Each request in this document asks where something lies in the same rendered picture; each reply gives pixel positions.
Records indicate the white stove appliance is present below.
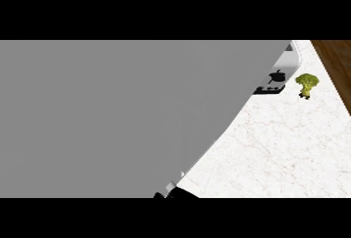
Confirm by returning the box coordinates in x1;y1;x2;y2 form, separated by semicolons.
253;40;303;96

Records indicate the green broccoli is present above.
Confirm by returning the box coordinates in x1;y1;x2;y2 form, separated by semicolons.
295;73;322;100

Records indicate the large flat grey cabinet door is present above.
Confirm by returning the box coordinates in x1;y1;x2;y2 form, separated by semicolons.
0;40;294;199

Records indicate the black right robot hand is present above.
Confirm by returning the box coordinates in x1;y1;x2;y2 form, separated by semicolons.
152;188;201;199

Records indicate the black pot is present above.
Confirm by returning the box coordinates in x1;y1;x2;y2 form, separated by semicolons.
267;70;288;83

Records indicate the brown wooden cabinet panel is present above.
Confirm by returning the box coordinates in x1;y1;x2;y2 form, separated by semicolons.
310;40;351;116

